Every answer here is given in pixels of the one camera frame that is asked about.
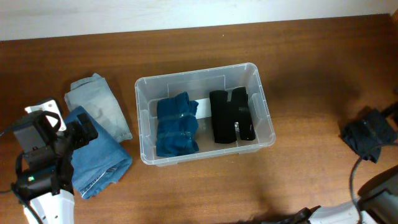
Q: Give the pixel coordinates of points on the clear plastic storage bin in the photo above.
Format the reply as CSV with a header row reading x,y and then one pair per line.
x,y
198,84

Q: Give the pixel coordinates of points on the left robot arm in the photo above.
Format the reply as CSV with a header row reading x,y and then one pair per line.
x,y
44,168

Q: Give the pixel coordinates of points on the white label in bin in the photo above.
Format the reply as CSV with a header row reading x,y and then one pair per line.
x,y
203,108

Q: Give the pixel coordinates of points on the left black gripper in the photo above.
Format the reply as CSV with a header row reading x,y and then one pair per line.
x,y
84,135

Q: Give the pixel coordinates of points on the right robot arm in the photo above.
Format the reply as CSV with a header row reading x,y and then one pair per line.
x,y
377,203

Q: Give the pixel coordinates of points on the blue jeans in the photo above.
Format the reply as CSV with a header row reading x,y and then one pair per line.
x,y
100,163

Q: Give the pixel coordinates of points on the black garment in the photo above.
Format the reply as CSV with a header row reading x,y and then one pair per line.
x,y
230,113

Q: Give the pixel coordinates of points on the blue garment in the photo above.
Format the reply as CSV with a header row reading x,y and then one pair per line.
x,y
177,126

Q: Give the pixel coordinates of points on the dark navy garment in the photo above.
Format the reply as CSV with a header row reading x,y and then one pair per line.
x,y
368,134

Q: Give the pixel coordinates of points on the light grey jeans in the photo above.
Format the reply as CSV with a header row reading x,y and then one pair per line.
x,y
95,96

